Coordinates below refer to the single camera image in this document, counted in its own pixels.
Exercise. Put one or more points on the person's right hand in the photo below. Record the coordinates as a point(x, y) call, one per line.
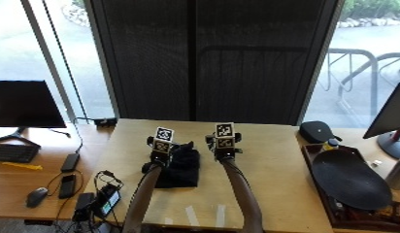
point(226, 152)

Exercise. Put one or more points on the person's left hand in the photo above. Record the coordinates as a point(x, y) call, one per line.
point(159, 159)

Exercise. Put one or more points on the white marker cube right glove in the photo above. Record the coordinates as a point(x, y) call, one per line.
point(224, 135)

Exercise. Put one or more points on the white marker cube glove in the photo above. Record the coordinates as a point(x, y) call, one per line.
point(163, 139)
point(224, 135)

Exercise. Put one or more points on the black cloth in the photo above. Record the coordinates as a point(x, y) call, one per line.
point(184, 168)

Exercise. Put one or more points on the white marker cube left glove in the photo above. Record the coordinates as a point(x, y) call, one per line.
point(163, 139)

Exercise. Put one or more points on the small black box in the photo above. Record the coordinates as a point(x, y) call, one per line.
point(104, 122)

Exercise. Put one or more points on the black zip case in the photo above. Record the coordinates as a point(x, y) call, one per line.
point(316, 131)

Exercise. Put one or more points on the dark window blind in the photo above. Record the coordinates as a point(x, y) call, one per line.
point(208, 58)

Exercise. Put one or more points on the short white tape strip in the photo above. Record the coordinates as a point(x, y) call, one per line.
point(168, 221)

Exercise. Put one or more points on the yellow bottle with black cap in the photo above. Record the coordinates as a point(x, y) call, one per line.
point(331, 144)

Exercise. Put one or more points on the small device with lit screen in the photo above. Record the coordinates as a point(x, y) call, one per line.
point(108, 200)

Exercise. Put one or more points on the black power brick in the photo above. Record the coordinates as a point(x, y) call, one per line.
point(70, 162)

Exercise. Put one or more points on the black round pan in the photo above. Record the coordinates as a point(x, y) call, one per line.
point(348, 179)

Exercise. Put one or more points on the black adapter box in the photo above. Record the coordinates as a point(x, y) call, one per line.
point(83, 204)

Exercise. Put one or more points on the black smartphone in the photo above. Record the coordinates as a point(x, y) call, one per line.
point(66, 186)

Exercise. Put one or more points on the brown wooden tray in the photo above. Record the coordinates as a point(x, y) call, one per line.
point(337, 216)

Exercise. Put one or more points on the small white object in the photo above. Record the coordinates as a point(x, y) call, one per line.
point(376, 163)

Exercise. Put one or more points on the grey metal bike rack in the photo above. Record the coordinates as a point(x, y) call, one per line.
point(372, 77)

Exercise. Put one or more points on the tilted monitor with round stand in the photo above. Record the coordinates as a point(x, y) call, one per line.
point(391, 113)

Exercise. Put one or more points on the grey computer mouse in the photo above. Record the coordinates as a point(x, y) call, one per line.
point(35, 196)

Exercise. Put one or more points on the yellow flat tool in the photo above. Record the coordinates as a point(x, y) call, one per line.
point(22, 166)

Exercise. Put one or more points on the black computer monitor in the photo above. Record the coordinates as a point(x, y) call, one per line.
point(22, 103)

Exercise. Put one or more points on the silver metal bottle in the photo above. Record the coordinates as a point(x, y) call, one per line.
point(397, 174)

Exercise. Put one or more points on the black keyboard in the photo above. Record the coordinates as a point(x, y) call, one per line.
point(11, 152)

